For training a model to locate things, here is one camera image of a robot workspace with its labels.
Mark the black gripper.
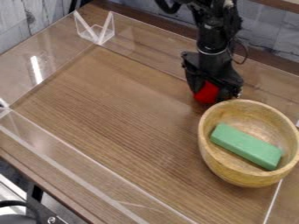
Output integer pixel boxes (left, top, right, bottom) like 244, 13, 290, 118
182, 51, 244, 102

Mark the red plush fruit green leaf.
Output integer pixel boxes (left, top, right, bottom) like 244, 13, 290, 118
194, 80, 220, 103

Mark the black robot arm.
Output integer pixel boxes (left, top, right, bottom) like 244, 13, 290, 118
155, 0, 244, 104

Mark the wooden bowl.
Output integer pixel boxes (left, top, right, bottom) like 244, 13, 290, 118
198, 100, 299, 188

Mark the green rectangular block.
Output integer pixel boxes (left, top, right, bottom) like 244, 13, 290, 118
210, 123, 283, 171

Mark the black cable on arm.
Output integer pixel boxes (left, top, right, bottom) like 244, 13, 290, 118
231, 38, 250, 66

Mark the clear acrylic tray wall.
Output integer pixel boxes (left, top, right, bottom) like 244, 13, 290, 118
0, 99, 199, 224

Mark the black metal table frame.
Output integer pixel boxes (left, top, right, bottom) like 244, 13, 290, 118
26, 183, 70, 224

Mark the black cable bottom left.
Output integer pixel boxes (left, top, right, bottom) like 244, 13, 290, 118
0, 198, 39, 224

